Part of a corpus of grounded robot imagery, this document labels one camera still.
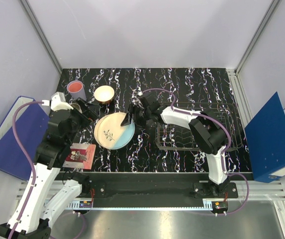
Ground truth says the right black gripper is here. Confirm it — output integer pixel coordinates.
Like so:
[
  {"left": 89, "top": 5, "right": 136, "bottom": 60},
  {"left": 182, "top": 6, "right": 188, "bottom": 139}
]
[{"left": 121, "top": 103, "right": 151, "bottom": 130}]

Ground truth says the white brown steel tumbler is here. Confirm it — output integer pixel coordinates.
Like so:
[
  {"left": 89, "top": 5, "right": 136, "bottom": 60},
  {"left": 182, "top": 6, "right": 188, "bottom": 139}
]
[{"left": 71, "top": 103, "right": 82, "bottom": 112}]

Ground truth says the lavender plastic cup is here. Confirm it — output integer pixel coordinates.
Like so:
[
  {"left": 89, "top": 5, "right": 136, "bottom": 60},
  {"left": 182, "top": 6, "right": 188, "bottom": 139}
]
[{"left": 67, "top": 80, "right": 87, "bottom": 101}]

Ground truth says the red floral bowl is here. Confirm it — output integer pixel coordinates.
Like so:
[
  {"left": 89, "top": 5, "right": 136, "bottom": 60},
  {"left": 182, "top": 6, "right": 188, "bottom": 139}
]
[{"left": 94, "top": 85, "right": 115, "bottom": 104}]

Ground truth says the pink plastic cup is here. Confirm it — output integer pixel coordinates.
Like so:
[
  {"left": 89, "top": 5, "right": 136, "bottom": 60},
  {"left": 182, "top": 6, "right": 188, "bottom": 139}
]
[{"left": 67, "top": 81, "right": 83, "bottom": 93}]

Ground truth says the wire dish rack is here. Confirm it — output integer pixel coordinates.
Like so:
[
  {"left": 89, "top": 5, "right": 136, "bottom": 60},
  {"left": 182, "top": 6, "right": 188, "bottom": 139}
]
[{"left": 156, "top": 102, "right": 243, "bottom": 153}]

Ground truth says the beige pink plate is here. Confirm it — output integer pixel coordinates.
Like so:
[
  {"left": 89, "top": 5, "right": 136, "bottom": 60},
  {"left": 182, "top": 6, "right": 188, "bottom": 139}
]
[{"left": 94, "top": 118, "right": 104, "bottom": 145}]

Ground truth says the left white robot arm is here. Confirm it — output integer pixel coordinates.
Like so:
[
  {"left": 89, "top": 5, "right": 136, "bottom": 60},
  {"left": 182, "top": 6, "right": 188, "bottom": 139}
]
[{"left": 0, "top": 96, "right": 98, "bottom": 239}]

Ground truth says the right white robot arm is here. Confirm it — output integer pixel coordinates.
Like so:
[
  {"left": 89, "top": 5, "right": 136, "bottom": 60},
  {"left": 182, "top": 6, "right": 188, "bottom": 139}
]
[{"left": 121, "top": 95, "right": 231, "bottom": 198}]

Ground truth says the pink booklet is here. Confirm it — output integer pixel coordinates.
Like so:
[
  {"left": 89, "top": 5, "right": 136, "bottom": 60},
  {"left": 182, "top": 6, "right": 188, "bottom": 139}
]
[{"left": 63, "top": 143, "right": 96, "bottom": 170}]

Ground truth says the left blue binder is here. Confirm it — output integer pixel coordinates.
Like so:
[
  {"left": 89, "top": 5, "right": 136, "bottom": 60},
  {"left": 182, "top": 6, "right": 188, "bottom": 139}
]
[{"left": 0, "top": 96, "right": 49, "bottom": 181}]

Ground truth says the blue binder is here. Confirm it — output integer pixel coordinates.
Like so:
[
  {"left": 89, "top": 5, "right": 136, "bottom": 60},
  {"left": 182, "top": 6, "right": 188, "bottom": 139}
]
[
  {"left": 0, "top": 96, "right": 49, "bottom": 181},
  {"left": 245, "top": 93, "right": 285, "bottom": 183}
]

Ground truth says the right blue binder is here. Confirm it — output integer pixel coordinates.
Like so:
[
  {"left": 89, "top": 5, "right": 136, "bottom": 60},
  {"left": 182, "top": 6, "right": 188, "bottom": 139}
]
[{"left": 245, "top": 93, "right": 285, "bottom": 183}]

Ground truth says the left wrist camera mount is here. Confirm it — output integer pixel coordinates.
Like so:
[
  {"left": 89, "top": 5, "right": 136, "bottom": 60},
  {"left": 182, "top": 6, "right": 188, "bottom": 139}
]
[{"left": 41, "top": 92, "right": 73, "bottom": 111}]

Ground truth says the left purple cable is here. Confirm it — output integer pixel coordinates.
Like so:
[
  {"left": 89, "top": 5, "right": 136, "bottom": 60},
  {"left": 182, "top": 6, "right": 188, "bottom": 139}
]
[{"left": 7, "top": 99, "right": 90, "bottom": 239}]

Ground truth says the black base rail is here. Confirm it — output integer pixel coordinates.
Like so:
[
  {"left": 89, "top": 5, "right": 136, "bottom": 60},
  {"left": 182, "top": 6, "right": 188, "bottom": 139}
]
[{"left": 84, "top": 172, "right": 239, "bottom": 210}]

